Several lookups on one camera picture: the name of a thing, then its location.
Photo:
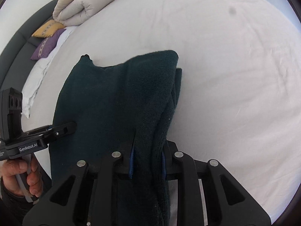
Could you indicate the folded beige duvet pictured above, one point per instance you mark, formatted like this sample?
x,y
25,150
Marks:
x,y
75,12

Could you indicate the person's left hand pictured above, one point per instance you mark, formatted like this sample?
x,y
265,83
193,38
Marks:
x,y
11,168

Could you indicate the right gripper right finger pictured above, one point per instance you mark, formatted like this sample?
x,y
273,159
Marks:
x,y
208,194

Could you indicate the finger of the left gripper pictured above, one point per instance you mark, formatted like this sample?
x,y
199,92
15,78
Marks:
x,y
54,133
37,131

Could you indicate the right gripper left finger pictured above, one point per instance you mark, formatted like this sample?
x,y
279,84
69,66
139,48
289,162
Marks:
x,y
87,196

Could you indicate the dark green knit sweater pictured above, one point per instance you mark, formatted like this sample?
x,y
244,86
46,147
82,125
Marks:
x,y
131,102

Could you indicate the white pillow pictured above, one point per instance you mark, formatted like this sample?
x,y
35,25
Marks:
x,y
38,72

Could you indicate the white bed mattress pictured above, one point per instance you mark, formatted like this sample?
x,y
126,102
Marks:
x,y
240,92

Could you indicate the yellow patterned cushion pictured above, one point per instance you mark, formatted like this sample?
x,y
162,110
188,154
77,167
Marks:
x,y
48,29

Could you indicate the purple patterned cushion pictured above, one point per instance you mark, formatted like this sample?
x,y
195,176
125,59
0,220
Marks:
x,y
47,45

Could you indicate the dark grey headboard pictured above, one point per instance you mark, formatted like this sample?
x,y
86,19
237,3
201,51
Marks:
x,y
16,63

